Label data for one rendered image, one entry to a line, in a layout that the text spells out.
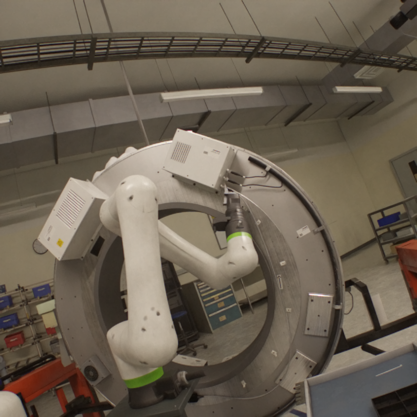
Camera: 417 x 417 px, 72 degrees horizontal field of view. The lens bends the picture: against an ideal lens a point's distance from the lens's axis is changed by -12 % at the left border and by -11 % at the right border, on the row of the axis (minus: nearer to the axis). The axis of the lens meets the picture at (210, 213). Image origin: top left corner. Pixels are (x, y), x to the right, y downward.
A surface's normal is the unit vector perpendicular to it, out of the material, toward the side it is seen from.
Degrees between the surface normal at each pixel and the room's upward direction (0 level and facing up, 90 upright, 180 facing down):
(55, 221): 90
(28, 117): 90
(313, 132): 90
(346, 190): 90
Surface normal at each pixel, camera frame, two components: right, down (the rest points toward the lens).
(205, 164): -0.24, -0.06
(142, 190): 0.47, -0.22
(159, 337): 0.41, -0.46
